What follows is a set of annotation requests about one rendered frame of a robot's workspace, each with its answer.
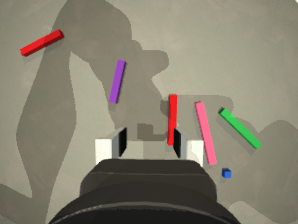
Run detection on pink rod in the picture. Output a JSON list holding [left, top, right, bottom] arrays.
[[194, 102, 216, 165]]

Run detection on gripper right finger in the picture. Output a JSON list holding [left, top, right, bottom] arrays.
[[173, 128, 204, 166]]

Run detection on small blue cube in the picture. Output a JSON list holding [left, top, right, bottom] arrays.
[[222, 169, 232, 178]]

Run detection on red rod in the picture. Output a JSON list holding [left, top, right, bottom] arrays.
[[20, 30, 64, 57], [168, 95, 177, 145]]

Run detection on green rod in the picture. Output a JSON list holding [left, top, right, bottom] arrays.
[[218, 108, 262, 149]]

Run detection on purple rod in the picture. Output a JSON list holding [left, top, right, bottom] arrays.
[[109, 60, 126, 103]]

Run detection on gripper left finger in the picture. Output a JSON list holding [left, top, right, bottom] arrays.
[[95, 128, 127, 165]]

